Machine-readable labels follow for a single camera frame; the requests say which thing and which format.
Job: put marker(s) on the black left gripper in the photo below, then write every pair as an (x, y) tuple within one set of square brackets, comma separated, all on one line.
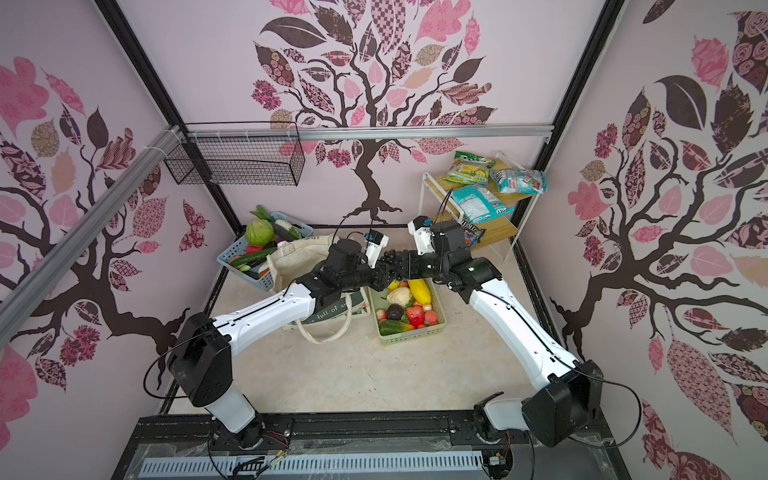
[(381, 278)]

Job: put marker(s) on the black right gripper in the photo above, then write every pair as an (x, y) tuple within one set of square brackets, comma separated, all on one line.
[(411, 270)]

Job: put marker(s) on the light green plastic basket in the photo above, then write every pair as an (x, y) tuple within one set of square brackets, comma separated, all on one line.
[(435, 319)]

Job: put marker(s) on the black grape bunch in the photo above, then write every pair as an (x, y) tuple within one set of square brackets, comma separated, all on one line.
[(396, 265)]

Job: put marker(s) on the beige canvas grocery bag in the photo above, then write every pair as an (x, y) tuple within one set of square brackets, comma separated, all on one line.
[(301, 261)]

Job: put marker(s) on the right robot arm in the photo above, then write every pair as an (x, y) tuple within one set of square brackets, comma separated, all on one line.
[(567, 391)]

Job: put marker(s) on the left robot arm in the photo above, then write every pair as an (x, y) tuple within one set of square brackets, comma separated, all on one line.
[(202, 361)]

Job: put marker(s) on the blue dark candy bag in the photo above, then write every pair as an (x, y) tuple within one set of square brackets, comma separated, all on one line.
[(472, 233)]

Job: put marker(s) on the teal white snack bag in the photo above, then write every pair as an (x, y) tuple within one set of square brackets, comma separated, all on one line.
[(478, 205)]

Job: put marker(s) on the green yellow snack bag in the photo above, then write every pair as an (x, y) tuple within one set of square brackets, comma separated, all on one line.
[(469, 169)]

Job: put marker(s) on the teal pink snack bag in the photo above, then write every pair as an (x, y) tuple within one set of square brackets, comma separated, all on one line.
[(520, 181)]

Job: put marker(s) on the yellow corn cob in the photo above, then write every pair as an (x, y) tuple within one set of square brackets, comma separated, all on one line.
[(420, 291)]

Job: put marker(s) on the white garlic bulb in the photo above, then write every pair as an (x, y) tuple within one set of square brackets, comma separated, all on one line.
[(401, 296)]

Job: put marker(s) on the dark purple eggplant back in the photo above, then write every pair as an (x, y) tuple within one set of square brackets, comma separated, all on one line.
[(285, 230)]

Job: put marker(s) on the white wooden two-tier shelf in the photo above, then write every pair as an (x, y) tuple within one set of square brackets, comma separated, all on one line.
[(501, 230)]

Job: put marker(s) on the light blue plastic basket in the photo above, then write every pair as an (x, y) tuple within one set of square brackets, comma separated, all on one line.
[(260, 274)]

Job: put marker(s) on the green cabbage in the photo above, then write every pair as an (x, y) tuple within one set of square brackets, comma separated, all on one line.
[(259, 232)]

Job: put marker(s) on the long green cucumber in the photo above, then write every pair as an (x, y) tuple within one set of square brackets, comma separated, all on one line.
[(250, 259)]

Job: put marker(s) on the white vented strip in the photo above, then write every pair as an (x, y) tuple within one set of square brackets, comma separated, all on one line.
[(315, 466)]

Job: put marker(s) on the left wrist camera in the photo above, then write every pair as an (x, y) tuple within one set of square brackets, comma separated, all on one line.
[(376, 242)]

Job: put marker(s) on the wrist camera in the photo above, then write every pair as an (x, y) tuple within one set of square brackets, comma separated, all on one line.
[(376, 242), (420, 229)]

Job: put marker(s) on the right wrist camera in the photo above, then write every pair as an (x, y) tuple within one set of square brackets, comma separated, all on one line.
[(420, 229)]

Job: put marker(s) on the black wire wall basket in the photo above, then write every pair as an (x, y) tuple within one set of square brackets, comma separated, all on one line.
[(238, 153)]

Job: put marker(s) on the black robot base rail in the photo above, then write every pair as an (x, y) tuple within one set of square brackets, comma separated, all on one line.
[(511, 455)]

